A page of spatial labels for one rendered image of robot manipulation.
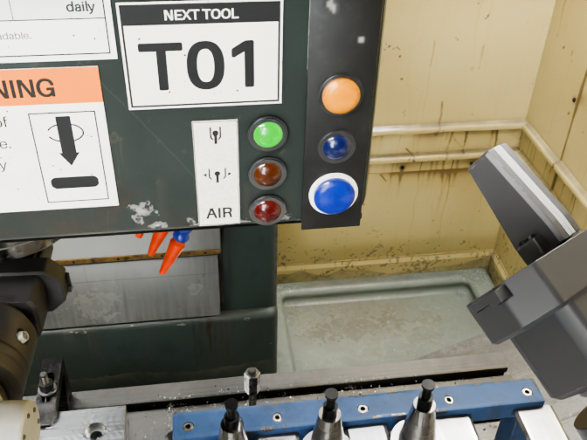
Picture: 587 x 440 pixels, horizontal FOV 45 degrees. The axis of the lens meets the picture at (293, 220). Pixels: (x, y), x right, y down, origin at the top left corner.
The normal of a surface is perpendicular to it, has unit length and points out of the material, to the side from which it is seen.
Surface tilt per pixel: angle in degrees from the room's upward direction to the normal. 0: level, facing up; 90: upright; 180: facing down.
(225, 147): 90
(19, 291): 0
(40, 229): 90
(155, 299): 91
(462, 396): 0
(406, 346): 0
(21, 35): 90
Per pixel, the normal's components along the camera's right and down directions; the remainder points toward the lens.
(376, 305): 0.03, -0.79
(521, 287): -0.32, -0.07
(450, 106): 0.14, 0.60
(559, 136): -0.99, 0.07
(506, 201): -0.79, 0.36
